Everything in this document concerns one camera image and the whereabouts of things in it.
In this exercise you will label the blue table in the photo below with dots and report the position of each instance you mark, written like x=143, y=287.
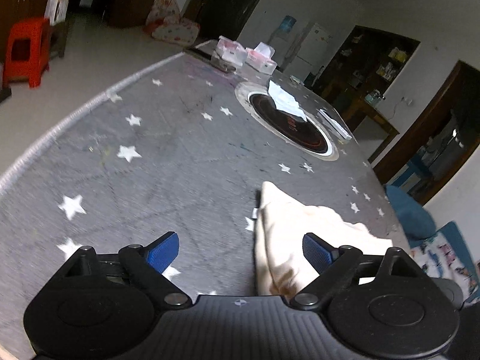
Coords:
x=408, y=168

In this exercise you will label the wooden door frame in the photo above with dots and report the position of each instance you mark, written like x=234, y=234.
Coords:
x=412, y=135

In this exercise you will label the printed cushion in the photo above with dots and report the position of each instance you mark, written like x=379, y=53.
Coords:
x=438, y=255

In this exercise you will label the blue sofa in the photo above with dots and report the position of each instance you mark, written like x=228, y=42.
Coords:
x=410, y=213

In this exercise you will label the cream garment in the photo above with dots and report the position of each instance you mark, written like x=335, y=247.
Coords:
x=300, y=217

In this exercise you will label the white tissue sheet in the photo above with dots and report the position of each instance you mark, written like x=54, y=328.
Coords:
x=285, y=99

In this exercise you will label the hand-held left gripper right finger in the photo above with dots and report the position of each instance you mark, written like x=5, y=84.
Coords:
x=317, y=251

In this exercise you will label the pink printed kids sofa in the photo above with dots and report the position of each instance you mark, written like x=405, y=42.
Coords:
x=172, y=26

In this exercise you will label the wooden side table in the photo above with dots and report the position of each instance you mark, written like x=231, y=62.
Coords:
x=378, y=118

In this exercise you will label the glass jar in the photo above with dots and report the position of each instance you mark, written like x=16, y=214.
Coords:
x=375, y=96

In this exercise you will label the white refrigerator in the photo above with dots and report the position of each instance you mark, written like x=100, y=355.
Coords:
x=311, y=48

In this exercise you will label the white remote control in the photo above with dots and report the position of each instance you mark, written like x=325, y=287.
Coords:
x=335, y=123

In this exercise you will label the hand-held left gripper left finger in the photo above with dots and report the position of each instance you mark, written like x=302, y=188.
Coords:
x=163, y=251

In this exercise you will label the small pink tissue pack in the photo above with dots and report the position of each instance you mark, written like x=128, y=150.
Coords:
x=232, y=50

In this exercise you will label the dark wooden door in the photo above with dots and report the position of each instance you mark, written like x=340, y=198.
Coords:
x=240, y=3

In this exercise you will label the white pink tissue box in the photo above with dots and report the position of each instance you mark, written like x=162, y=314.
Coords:
x=262, y=63

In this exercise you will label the round black induction hob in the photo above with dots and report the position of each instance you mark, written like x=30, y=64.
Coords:
x=300, y=131

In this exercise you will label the red plastic stool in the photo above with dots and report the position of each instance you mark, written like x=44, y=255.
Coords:
x=26, y=30

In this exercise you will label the water dispenser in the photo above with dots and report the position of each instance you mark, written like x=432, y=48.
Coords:
x=287, y=26

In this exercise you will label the dark wooden display cabinet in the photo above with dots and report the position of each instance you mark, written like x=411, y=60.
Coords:
x=348, y=52

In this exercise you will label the white wall socket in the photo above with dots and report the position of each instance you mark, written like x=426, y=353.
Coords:
x=407, y=101

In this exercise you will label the grey star tablecloth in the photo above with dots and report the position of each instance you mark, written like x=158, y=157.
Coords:
x=168, y=180

